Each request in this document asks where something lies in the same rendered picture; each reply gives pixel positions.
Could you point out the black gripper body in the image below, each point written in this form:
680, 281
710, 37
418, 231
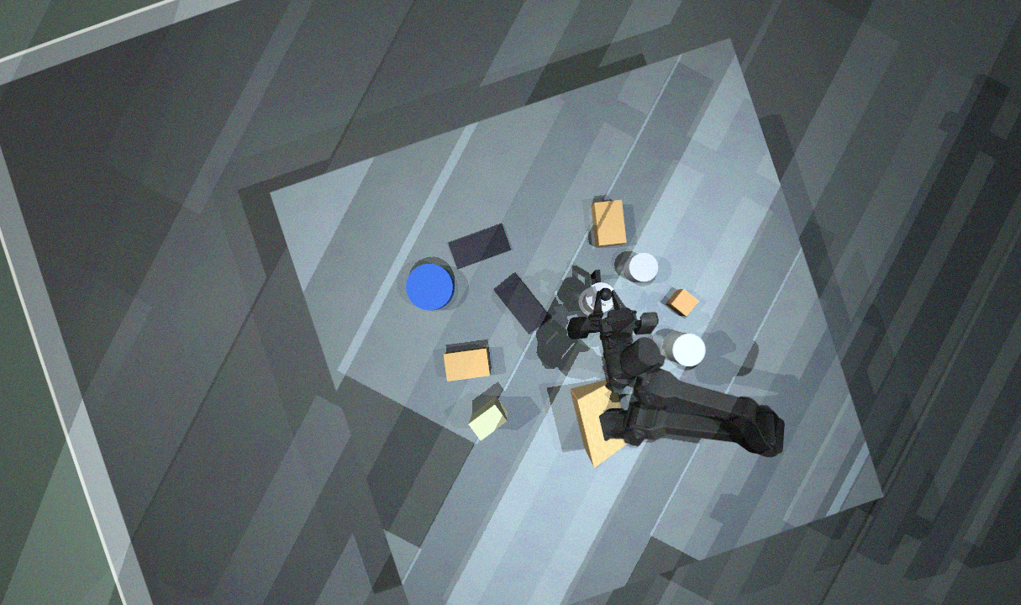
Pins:
580, 327

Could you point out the white rectangular block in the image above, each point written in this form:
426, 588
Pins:
488, 418

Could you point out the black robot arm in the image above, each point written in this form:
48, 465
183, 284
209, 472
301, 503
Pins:
757, 428

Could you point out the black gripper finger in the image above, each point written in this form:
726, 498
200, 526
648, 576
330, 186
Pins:
617, 303
597, 312

